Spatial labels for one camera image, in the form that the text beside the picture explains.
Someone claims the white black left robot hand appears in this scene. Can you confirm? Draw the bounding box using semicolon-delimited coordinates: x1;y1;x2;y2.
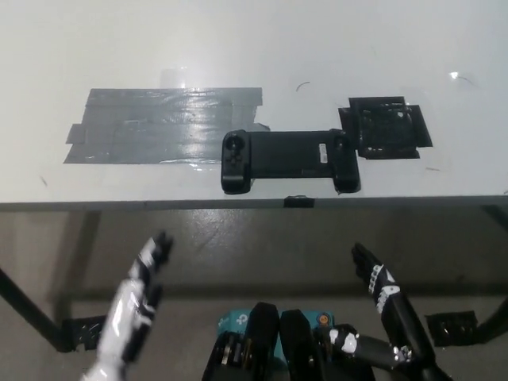
94;231;175;366

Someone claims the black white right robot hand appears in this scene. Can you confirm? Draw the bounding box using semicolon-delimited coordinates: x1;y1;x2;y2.
327;242;440;368

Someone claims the black game controller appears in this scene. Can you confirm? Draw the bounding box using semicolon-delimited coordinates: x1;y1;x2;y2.
220;129;362;195

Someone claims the black floor tape patch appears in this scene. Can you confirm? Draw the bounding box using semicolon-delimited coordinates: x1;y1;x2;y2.
425;311;479;346
62;315;109;352

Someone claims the teal router box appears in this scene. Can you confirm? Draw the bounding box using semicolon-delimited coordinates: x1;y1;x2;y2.
217;308;337;364

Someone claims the small black tape strip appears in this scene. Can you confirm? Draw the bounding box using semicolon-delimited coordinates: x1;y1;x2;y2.
283;194;316;209

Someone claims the black tape square patch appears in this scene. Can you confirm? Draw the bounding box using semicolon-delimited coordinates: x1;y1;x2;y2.
337;95;434;161

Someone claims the large grey tape patch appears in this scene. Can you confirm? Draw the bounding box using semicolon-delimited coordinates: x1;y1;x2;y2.
62;86;271;166

